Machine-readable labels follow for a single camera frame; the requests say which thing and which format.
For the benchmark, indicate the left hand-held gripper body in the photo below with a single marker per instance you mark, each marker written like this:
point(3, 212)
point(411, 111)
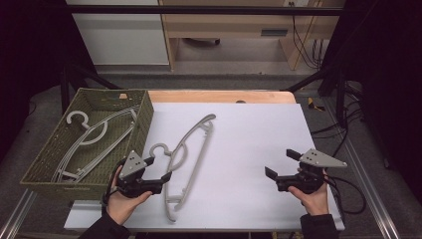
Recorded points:
point(132, 164)

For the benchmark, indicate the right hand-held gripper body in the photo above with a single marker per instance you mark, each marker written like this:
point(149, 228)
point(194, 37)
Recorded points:
point(318, 158)

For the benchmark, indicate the green woven basket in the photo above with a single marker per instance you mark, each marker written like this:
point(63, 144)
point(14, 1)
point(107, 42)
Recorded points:
point(146, 116)

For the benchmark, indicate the person's left hand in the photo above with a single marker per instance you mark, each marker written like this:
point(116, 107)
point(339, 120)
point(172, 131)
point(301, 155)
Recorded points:
point(122, 205)

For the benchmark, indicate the person's right hand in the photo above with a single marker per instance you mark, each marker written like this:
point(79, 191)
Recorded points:
point(315, 202)

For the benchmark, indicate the white mat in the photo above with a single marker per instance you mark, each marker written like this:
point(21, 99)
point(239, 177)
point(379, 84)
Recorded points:
point(249, 132)

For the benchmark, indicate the yellow and black tool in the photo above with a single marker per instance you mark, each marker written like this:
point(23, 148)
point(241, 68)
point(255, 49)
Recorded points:
point(312, 104)

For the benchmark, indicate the wooden table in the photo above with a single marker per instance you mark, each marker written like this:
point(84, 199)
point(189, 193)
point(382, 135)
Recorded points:
point(199, 96)

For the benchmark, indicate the black curtain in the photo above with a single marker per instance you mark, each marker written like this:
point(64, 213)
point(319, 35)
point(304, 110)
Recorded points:
point(30, 49)
point(391, 83)

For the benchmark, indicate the white cabinet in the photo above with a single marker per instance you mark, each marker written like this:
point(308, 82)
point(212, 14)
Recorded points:
point(122, 40)

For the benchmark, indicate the wooden desk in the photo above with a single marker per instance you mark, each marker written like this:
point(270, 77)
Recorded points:
point(232, 25)

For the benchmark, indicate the black frame leg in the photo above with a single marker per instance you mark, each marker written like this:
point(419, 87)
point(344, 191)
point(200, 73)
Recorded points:
point(340, 96)
point(65, 89)

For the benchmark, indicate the aluminium rail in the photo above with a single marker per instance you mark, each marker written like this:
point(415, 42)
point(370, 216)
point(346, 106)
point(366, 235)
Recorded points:
point(16, 215)
point(375, 202)

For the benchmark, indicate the black horizontal frame bar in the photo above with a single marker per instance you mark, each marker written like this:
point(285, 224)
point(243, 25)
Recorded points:
point(199, 10)

